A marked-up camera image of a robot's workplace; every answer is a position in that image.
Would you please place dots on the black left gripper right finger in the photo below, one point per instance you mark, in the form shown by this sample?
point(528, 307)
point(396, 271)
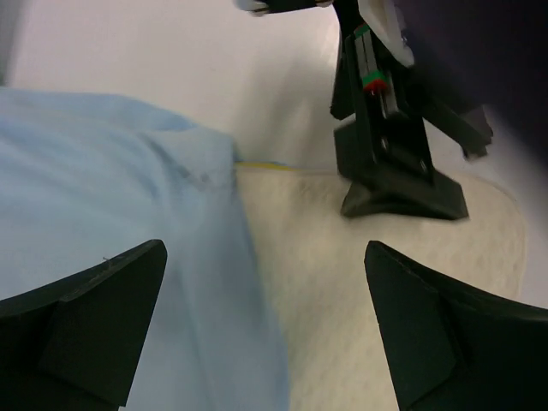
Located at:
point(451, 346)

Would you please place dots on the cream yellow-edged pillow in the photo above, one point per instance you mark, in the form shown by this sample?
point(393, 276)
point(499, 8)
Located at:
point(311, 260)

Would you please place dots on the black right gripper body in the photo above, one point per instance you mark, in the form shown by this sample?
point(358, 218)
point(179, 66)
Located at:
point(495, 50)

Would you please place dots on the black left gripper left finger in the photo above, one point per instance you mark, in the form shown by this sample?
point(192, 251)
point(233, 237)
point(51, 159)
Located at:
point(75, 344)

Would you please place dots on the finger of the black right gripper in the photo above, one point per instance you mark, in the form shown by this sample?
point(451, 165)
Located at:
point(387, 161)
point(470, 130)

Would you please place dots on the light blue pillowcase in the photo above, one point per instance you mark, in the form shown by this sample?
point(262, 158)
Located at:
point(85, 177)

